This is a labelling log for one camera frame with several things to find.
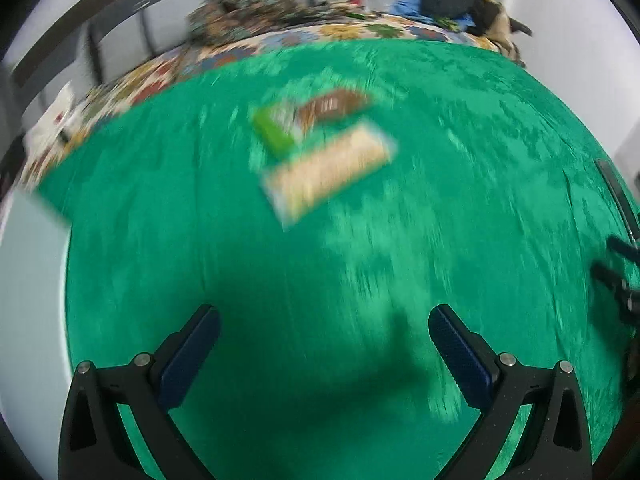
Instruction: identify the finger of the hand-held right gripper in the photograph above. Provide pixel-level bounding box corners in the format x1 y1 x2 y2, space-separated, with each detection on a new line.
591 262 634 295
607 235 640 259

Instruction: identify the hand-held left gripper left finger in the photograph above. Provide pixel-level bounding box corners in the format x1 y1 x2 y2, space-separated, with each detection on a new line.
57 303 222 480

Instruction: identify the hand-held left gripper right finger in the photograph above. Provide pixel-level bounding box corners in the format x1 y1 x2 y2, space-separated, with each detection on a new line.
428 303 594 480

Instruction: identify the beige cracker packet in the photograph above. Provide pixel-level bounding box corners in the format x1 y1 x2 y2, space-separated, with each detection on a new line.
260 120 399 232

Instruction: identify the green white snack packet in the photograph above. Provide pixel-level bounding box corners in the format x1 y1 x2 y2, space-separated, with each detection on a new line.
251 102 307 157

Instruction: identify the brown gold-edged snack packet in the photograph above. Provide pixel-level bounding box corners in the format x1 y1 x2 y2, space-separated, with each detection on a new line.
295 88 374 127

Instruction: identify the green floral blanket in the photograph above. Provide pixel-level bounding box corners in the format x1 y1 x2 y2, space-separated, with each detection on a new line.
35 39 640 480

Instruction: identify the beige patterned garment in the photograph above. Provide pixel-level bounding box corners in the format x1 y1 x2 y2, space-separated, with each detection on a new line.
435 0 527 67

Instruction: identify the white plastic bag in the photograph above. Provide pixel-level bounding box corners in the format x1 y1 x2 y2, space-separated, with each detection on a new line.
25 82 82 147

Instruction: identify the colourful floral bedsheet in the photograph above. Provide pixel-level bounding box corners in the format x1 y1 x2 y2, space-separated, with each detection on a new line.
20 9 527 196

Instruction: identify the blue cloth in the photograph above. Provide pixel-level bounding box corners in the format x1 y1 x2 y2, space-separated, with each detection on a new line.
390 0 477 29

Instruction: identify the dark patterned cloth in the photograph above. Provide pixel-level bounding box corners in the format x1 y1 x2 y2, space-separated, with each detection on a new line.
187 0 332 45

